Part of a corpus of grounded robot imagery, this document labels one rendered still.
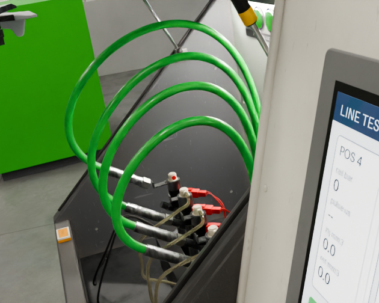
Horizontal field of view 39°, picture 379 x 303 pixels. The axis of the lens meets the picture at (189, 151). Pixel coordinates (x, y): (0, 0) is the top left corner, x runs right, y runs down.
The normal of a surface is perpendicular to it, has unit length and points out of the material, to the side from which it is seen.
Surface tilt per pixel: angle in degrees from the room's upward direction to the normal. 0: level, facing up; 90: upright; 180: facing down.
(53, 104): 90
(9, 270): 0
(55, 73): 90
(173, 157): 90
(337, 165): 76
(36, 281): 0
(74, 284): 0
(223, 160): 90
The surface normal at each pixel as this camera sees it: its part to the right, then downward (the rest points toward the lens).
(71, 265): -0.14, -0.92
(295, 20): -0.95, 0.01
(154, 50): 0.17, 0.34
